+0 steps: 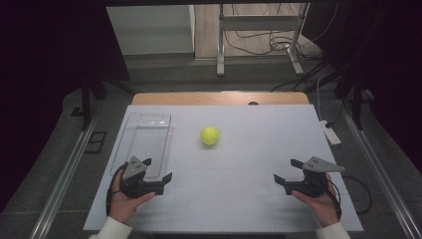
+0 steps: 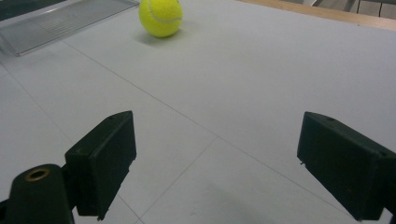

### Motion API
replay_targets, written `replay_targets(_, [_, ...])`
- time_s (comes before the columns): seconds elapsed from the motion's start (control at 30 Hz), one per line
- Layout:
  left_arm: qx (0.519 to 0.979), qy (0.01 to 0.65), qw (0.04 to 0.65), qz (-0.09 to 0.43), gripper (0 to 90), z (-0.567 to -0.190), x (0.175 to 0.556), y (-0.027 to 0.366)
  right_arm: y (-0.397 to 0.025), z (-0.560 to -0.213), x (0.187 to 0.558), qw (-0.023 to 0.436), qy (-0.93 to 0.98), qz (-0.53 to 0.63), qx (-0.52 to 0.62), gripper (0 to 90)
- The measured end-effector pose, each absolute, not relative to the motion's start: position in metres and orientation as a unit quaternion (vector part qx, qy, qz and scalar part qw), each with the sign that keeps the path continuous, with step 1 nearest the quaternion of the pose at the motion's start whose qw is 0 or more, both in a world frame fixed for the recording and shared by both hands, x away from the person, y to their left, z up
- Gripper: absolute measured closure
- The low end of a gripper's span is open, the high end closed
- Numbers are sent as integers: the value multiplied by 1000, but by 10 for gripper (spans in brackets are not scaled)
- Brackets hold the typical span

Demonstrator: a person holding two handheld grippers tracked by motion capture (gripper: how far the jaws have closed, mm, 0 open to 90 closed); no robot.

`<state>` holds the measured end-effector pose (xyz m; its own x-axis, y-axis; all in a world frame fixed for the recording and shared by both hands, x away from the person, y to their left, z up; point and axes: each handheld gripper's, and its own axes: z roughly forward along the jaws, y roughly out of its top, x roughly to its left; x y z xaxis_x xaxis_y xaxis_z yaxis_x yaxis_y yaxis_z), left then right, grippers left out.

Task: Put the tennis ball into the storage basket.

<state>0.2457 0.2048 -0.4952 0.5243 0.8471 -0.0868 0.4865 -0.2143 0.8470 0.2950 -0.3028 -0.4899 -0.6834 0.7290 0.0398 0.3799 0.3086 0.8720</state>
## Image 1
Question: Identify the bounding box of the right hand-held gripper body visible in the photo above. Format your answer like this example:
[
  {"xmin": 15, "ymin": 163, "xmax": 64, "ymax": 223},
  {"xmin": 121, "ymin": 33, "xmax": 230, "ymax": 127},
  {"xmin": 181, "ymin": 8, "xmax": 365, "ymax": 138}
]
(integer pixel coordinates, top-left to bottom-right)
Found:
[{"xmin": 283, "ymin": 155, "xmax": 346, "ymax": 199}]

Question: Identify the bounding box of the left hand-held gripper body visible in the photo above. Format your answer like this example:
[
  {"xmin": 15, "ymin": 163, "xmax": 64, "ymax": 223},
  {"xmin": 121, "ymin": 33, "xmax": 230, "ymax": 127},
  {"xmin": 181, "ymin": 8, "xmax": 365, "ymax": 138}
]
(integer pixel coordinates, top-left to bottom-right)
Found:
[{"xmin": 118, "ymin": 155, "xmax": 165, "ymax": 199}]

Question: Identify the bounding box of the clear plastic tray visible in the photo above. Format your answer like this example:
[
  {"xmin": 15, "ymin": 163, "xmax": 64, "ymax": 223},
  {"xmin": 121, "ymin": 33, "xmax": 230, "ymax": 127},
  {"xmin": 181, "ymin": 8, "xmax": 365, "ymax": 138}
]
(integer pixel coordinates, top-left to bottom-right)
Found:
[{"xmin": 108, "ymin": 112, "xmax": 174, "ymax": 182}]

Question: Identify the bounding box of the yellow tennis ball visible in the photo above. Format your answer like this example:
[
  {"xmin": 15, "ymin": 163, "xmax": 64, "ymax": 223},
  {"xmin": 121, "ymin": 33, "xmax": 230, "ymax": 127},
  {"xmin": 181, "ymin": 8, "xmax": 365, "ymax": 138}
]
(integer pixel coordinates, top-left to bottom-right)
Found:
[{"xmin": 200, "ymin": 125, "xmax": 221, "ymax": 146}]

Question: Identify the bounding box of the person's right hand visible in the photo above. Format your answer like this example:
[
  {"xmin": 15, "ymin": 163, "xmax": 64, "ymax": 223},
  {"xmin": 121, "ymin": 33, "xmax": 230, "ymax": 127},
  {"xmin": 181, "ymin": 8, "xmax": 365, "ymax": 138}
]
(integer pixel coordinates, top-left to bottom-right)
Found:
[{"xmin": 292, "ymin": 172, "xmax": 340, "ymax": 228}]

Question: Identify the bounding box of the person's left hand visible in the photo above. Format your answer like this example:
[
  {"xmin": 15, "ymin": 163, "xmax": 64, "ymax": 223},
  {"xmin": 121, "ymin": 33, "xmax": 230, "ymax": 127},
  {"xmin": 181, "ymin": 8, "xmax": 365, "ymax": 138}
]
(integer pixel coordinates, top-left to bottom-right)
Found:
[{"xmin": 108, "ymin": 170, "xmax": 157, "ymax": 225}]

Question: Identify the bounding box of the white power strip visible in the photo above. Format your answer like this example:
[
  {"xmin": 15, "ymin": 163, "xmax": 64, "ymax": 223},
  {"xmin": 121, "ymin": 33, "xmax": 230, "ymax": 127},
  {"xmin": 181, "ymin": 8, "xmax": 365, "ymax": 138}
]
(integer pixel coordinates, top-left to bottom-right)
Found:
[{"xmin": 319, "ymin": 119, "xmax": 342, "ymax": 146}]

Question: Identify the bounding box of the white board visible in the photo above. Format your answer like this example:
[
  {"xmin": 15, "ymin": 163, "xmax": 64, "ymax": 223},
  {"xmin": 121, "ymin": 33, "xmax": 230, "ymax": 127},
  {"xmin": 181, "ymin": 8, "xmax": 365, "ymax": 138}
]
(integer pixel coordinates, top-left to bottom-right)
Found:
[{"xmin": 83, "ymin": 105, "xmax": 364, "ymax": 233}]

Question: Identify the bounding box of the black metal stand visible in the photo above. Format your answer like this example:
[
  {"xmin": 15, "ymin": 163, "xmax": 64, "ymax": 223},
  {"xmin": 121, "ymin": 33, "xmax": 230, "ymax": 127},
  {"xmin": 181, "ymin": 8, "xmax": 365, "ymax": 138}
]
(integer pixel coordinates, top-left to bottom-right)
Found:
[
  {"xmin": 303, "ymin": 64, "xmax": 374, "ymax": 131},
  {"xmin": 70, "ymin": 74, "xmax": 135, "ymax": 132}
]

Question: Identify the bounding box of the wooden table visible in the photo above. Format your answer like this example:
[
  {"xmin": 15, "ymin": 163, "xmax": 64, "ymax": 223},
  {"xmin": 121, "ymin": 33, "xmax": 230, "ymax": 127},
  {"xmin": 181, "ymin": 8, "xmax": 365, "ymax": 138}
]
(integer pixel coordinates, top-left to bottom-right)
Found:
[{"xmin": 131, "ymin": 92, "xmax": 311, "ymax": 107}]

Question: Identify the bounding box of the white cabinet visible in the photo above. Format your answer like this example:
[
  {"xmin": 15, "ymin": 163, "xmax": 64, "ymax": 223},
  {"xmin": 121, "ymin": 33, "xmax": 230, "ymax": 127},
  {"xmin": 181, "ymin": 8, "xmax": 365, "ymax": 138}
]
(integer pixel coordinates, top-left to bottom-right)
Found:
[{"xmin": 105, "ymin": 4, "xmax": 196, "ymax": 56}]

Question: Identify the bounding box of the white metal stand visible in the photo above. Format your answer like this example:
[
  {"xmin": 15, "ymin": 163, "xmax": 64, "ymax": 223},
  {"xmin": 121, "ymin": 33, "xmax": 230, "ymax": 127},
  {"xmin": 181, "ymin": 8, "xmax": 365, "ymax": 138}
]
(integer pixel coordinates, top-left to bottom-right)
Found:
[{"xmin": 216, "ymin": 3, "xmax": 311, "ymax": 78}]

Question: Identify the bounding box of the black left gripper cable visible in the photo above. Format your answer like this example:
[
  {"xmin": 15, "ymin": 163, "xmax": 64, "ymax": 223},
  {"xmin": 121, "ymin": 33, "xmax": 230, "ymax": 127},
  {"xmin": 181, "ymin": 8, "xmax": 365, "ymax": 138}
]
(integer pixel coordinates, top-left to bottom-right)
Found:
[{"xmin": 105, "ymin": 161, "xmax": 128, "ymax": 217}]

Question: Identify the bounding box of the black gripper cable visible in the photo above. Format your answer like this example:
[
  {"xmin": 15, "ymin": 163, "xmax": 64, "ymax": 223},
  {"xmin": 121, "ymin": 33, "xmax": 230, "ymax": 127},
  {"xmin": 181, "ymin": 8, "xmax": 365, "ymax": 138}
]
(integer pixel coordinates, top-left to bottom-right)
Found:
[
  {"xmin": 326, "ymin": 174, "xmax": 373, "ymax": 222},
  {"xmin": 105, "ymin": 161, "xmax": 128, "ymax": 217}
]

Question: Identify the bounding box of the black floor frame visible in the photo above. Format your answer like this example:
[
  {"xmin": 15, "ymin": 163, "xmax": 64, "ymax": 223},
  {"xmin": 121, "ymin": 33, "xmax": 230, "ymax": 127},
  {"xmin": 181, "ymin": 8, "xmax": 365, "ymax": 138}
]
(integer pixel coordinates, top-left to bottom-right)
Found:
[{"xmin": 84, "ymin": 130, "xmax": 108, "ymax": 154}]

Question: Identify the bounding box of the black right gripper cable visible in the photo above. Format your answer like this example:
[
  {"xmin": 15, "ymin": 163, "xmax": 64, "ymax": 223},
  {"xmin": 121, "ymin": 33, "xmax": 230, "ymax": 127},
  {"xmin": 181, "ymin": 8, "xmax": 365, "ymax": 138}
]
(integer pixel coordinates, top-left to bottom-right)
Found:
[{"xmin": 326, "ymin": 174, "xmax": 373, "ymax": 222}]

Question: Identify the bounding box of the black plug cable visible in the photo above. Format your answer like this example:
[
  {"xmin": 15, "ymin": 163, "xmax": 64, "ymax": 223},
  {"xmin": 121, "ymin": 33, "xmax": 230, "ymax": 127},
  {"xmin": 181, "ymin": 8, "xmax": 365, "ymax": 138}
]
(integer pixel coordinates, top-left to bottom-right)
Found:
[{"xmin": 325, "ymin": 103, "xmax": 344, "ymax": 129}]

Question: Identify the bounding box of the aluminium floor rail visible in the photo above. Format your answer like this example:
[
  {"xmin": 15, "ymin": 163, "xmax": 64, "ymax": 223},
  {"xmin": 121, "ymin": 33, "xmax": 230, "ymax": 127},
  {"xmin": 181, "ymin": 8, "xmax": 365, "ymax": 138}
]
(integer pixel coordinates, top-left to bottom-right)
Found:
[
  {"xmin": 337, "ymin": 98, "xmax": 422, "ymax": 239},
  {"xmin": 29, "ymin": 108, "xmax": 103, "ymax": 239}
]

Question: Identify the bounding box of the thin white cable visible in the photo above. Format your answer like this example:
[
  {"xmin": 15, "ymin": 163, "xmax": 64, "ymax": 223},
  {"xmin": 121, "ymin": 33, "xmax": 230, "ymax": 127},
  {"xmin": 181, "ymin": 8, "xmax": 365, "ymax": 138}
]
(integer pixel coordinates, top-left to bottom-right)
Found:
[{"xmin": 316, "ymin": 78, "xmax": 323, "ymax": 121}]

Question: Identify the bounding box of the tangle of black cables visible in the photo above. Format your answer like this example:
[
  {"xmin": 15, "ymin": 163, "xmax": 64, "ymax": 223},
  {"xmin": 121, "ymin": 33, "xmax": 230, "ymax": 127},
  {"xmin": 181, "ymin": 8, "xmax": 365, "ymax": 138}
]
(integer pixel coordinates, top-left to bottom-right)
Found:
[{"xmin": 223, "ymin": 3, "xmax": 339, "ymax": 62}]

